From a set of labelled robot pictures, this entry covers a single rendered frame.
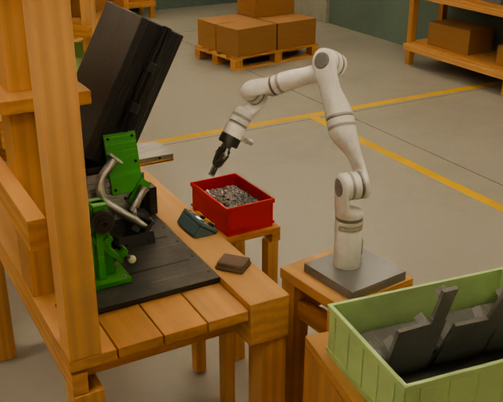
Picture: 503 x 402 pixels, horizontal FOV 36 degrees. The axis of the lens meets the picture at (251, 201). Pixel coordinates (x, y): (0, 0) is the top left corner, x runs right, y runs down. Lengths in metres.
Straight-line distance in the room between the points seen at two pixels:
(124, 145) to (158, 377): 1.28
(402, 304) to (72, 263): 0.98
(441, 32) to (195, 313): 6.71
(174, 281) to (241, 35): 6.26
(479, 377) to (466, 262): 2.60
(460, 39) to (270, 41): 2.05
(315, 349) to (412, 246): 2.48
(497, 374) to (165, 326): 0.93
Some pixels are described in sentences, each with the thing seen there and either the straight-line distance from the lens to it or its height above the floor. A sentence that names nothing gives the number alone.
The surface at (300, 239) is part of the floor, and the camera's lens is 4.77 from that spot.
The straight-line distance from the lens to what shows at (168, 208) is 3.01.
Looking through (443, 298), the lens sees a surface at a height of 1.13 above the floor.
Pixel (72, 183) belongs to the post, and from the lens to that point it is 1.98.
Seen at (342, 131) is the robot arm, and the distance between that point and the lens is 2.53.
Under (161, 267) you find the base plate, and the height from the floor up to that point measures 0.90.
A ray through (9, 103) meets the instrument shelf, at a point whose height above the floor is 1.53.
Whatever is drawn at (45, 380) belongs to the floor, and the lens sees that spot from 3.68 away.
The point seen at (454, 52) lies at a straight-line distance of 8.63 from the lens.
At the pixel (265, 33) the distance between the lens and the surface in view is 8.81.
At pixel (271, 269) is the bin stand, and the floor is 0.61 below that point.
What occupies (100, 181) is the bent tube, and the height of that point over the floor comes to 1.14.
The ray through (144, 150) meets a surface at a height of 1.13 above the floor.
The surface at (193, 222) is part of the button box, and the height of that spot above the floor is 0.94.
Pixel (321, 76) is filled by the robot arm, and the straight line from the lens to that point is 2.59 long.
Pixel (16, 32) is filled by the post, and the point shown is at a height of 1.70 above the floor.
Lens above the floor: 2.14
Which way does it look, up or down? 24 degrees down
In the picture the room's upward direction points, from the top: straight up
